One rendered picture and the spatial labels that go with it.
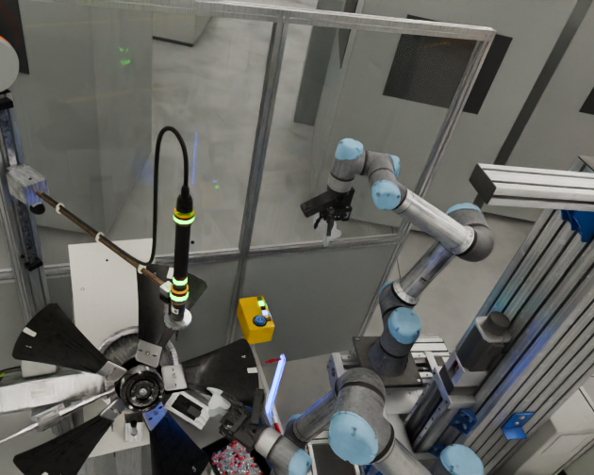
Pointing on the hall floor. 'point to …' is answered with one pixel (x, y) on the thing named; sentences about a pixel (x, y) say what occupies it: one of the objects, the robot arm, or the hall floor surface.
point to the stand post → (129, 461)
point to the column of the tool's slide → (36, 296)
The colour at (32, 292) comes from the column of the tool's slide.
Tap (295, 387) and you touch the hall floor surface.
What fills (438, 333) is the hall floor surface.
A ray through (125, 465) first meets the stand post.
